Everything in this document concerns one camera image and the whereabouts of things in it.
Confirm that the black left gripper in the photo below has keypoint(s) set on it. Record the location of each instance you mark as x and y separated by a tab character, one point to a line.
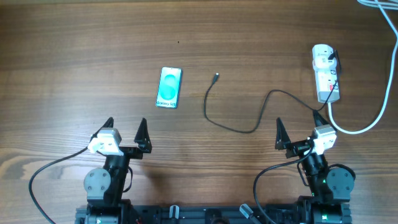
141	139

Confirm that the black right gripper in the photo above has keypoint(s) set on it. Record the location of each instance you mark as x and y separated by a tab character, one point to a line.
283	139

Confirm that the turquoise screen Galaxy smartphone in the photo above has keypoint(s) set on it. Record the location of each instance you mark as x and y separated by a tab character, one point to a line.
169	87

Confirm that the white power strip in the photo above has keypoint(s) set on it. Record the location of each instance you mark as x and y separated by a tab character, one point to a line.
327	88

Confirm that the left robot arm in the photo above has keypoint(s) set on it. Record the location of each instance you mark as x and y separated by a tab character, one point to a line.
105	186

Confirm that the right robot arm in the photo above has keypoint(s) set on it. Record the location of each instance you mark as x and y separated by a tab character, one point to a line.
330	185

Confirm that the white USB charger plug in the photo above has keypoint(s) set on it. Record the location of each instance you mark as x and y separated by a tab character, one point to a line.
324	62

